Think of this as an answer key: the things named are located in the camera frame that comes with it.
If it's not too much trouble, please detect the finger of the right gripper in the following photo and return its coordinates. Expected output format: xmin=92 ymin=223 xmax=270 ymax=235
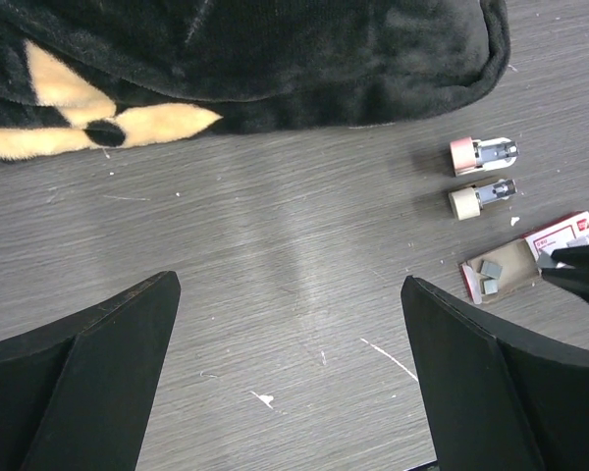
xmin=542 ymin=268 xmax=589 ymax=304
xmin=537 ymin=244 xmax=589 ymax=270

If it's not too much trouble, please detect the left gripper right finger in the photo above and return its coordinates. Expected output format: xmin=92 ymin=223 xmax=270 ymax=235
xmin=401 ymin=276 xmax=589 ymax=470

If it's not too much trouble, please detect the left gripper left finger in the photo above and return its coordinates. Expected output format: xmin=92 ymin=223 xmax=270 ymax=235
xmin=0 ymin=271 xmax=181 ymax=471

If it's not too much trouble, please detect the grey staple strip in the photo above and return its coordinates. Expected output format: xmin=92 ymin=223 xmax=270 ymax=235
xmin=479 ymin=260 xmax=503 ymax=280
xmin=482 ymin=279 xmax=499 ymax=296

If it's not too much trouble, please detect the red white staple box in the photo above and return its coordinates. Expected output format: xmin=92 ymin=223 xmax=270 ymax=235
xmin=460 ymin=211 xmax=589 ymax=305

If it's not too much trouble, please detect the black floral plush blanket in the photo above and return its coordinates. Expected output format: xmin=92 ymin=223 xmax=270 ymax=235
xmin=0 ymin=0 xmax=510 ymax=161

